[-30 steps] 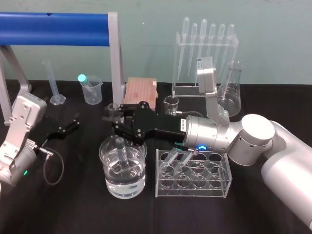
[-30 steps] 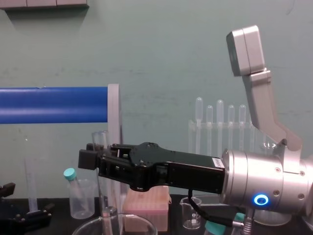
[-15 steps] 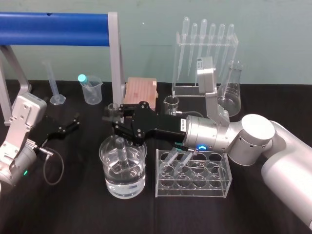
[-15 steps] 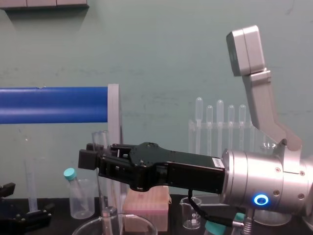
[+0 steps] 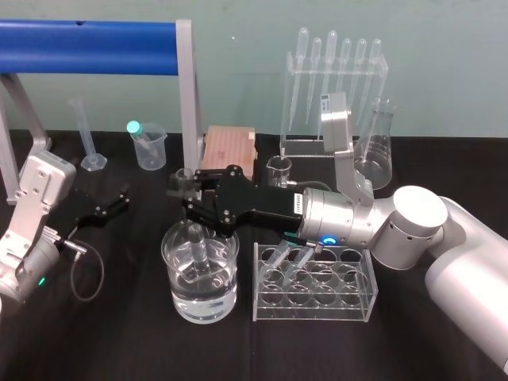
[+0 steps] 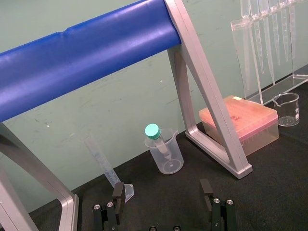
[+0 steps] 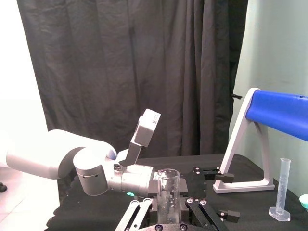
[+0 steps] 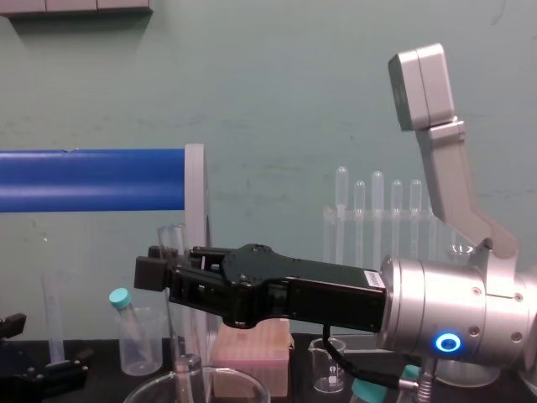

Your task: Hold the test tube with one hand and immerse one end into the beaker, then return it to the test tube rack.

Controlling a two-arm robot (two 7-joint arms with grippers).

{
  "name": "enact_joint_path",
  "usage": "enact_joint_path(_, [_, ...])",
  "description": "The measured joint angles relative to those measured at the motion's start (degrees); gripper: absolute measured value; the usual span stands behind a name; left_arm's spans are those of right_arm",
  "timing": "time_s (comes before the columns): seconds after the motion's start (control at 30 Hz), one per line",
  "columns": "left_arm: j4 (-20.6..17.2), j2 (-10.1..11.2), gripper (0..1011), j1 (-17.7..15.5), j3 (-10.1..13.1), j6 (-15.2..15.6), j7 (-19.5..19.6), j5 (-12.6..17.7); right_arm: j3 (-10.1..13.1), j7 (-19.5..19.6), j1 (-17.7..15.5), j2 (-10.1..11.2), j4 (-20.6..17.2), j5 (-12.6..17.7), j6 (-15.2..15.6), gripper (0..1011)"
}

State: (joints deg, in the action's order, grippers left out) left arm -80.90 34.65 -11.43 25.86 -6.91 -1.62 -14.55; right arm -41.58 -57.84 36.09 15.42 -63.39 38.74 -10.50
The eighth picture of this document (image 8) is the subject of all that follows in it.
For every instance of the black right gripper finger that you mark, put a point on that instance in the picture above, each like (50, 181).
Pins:
(205, 257)
(151, 273)

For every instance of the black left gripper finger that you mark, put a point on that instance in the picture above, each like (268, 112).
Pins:
(67, 369)
(14, 324)

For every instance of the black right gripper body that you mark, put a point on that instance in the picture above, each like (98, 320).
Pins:
(319, 289)

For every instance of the clear glass test tube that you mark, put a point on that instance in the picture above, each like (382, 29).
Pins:
(172, 237)

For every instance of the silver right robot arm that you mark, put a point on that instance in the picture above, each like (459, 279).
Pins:
(444, 306)

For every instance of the teal capped centrifuge tube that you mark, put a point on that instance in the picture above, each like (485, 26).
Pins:
(121, 300)
(369, 390)
(411, 371)

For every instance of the small glass beaker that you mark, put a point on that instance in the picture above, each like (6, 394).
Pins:
(331, 369)

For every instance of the clear acrylic pipette rack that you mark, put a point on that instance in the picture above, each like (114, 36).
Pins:
(390, 216)

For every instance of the large glass beaker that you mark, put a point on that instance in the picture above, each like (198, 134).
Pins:
(235, 384)

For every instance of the clear graduated cylinder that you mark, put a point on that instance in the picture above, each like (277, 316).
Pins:
(53, 310)

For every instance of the grey round flange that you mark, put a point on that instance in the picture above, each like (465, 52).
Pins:
(196, 189)

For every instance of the pink pipette tip box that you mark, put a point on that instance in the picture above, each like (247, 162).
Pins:
(251, 357)

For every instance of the blue pipe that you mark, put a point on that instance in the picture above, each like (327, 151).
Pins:
(92, 180)

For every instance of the clear plastic pipette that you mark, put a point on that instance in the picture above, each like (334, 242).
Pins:
(376, 189)
(396, 197)
(415, 197)

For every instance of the grey wall shelf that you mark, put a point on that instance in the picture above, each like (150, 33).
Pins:
(75, 6)

